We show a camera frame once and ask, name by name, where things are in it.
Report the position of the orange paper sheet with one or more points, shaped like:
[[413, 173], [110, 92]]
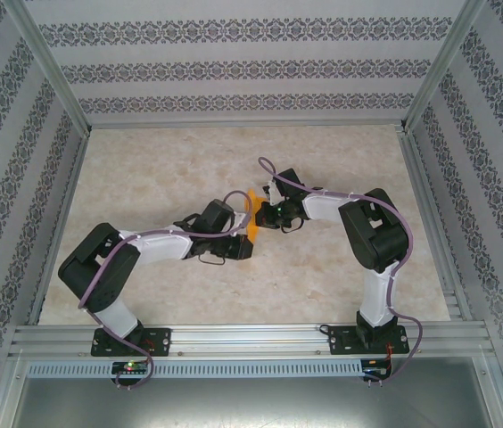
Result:
[[253, 203]]

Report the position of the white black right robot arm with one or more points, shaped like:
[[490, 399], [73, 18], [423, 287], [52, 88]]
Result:
[[323, 207]]

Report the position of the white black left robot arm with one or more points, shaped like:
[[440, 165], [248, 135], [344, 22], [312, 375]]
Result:
[[162, 249]]

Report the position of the grey metal sheet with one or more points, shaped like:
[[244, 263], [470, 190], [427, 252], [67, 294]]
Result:
[[251, 403]]

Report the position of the black board with green light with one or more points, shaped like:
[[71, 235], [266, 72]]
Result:
[[129, 367]]

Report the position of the small black circuit board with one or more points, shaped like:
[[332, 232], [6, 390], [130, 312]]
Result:
[[376, 372]]

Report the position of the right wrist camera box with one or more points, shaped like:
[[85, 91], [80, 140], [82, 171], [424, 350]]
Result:
[[288, 180]]

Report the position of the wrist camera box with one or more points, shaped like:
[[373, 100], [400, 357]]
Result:
[[216, 214], [288, 180]]

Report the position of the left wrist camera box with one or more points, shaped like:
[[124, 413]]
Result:
[[216, 214]]

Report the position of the aluminium mounting rail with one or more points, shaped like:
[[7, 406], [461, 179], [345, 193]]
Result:
[[251, 339]]

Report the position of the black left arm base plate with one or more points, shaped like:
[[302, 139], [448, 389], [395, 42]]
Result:
[[158, 341]]

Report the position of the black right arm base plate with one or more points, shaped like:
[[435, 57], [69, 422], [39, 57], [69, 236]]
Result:
[[340, 339]]

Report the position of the aluminium side rail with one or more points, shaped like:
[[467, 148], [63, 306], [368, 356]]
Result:
[[60, 223], [432, 223]]

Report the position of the aluminium frame post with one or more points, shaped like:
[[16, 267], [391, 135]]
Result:
[[51, 67], [443, 67]]

